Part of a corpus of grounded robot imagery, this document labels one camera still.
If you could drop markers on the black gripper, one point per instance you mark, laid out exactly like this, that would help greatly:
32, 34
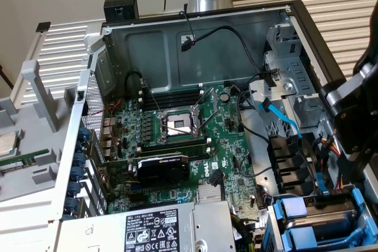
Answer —
354, 122

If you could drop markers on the blue disk caddy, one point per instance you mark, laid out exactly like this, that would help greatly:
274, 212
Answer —
304, 237

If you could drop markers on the silver optical drive cage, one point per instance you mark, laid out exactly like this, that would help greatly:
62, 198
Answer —
291, 69

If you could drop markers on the round coin battery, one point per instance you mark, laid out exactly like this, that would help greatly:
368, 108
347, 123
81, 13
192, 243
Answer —
225, 97

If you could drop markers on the green motherboard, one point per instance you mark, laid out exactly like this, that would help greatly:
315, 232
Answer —
224, 145

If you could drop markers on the hard drive in blue caddy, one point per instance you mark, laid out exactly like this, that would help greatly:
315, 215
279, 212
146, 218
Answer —
276, 234

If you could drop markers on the metal socket cover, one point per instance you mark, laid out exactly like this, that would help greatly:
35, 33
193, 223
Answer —
214, 101

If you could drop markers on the metal locking lever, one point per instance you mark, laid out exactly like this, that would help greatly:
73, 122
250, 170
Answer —
207, 119
153, 98

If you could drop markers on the black RAM slot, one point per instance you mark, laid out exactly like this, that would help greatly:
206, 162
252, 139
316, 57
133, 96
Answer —
195, 154
174, 102
174, 94
174, 145

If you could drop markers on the silver chipset heatsink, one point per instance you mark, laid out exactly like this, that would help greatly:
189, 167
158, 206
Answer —
208, 194

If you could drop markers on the CPU socket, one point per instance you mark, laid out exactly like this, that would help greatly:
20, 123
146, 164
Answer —
177, 125

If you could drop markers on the black graphics card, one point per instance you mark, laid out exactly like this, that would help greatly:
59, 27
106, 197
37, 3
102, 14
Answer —
162, 170

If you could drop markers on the open grey PC case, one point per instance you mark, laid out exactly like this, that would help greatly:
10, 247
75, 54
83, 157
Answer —
147, 54

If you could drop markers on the black clamp block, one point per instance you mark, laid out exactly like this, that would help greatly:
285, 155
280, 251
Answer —
121, 4

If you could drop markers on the dark blue slot latch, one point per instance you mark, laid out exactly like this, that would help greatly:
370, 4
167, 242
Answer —
81, 147
84, 133
78, 159
74, 189
77, 173
71, 204

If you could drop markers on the silver power supply with label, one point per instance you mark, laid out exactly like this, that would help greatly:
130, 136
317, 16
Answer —
103, 234

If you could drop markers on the grey parts rack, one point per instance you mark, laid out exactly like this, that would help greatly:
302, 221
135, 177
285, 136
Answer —
41, 95

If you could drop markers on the green RAM stick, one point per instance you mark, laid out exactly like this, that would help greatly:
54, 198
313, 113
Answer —
17, 162

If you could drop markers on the white case fixture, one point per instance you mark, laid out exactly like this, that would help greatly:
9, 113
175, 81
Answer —
26, 222

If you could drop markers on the silver CPU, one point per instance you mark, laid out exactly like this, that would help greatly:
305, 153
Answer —
7, 144

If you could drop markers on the black plastic air duct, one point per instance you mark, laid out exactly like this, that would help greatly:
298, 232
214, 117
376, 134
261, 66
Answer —
283, 160

